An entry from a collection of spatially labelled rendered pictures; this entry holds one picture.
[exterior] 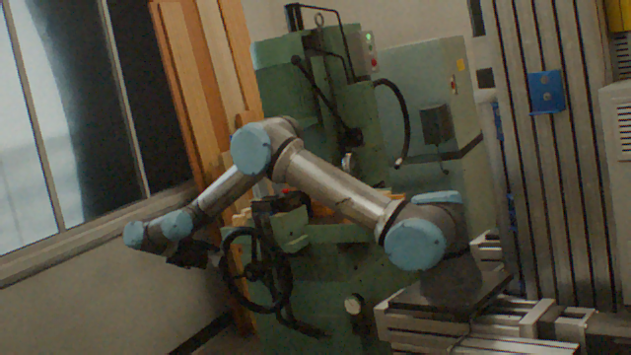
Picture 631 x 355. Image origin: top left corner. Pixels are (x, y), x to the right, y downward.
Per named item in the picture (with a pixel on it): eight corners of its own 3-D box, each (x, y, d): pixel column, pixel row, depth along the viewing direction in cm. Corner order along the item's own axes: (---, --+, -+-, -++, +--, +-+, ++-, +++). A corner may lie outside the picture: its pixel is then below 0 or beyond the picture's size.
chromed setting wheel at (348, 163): (343, 188, 228) (336, 153, 226) (362, 179, 238) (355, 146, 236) (351, 188, 226) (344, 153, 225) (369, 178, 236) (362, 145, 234)
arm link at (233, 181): (303, 100, 167) (190, 199, 192) (281, 106, 157) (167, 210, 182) (329, 137, 166) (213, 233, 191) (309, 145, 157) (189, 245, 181)
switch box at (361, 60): (353, 77, 239) (344, 34, 236) (367, 74, 247) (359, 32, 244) (368, 75, 235) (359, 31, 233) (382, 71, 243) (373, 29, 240)
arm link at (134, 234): (139, 243, 170) (119, 250, 175) (171, 250, 179) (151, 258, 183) (140, 215, 174) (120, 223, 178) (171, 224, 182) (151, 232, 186)
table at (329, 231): (204, 252, 227) (200, 236, 226) (259, 227, 252) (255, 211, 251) (351, 252, 192) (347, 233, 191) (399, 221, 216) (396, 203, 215)
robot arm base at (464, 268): (493, 275, 155) (488, 236, 153) (462, 300, 144) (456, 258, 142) (440, 272, 165) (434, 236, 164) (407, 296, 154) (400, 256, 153)
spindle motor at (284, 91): (256, 136, 224) (238, 45, 219) (288, 126, 238) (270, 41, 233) (298, 130, 213) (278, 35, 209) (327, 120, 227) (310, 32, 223)
